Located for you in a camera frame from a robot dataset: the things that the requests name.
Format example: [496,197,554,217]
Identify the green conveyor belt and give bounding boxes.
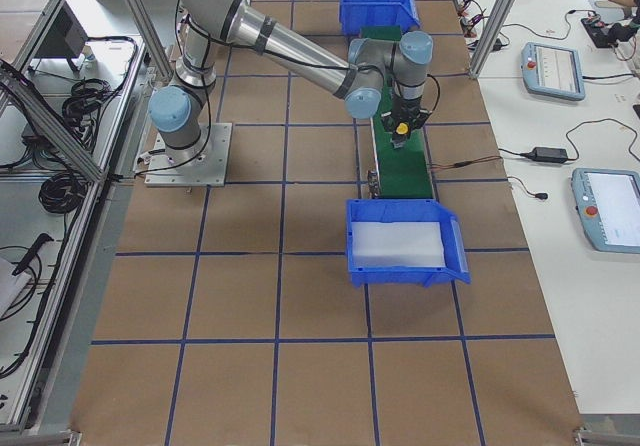
[349,26,435,199]

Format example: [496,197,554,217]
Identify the black power adapter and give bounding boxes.
[531,146,569,164]

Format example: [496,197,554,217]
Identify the teach pendant far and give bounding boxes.
[521,42,586,101]

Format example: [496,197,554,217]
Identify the teach pendant near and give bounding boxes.
[571,168,639,254]

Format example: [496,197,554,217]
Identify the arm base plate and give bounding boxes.
[144,122,233,187]

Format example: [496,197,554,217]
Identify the white foam pad right bin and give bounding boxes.
[352,222,446,268]

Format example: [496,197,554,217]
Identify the aluminium frame post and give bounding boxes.
[469,0,515,79]

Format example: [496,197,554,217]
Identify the blue plastic bin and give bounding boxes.
[346,199,471,287]
[339,0,421,36]

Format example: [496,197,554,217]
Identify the red and black wires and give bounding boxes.
[429,154,504,171]

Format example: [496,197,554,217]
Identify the teach pendant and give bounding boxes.
[571,168,639,254]
[521,42,586,101]

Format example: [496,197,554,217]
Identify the yellow push button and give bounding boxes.
[391,122,411,149]

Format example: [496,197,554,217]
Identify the right blue plastic bin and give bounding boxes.
[346,199,471,287]

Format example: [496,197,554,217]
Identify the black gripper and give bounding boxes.
[381,96,430,137]

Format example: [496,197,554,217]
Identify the left blue plastic bin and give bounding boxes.
[339,0,421,36]

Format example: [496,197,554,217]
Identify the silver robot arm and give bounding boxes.
[149,0,433,174]

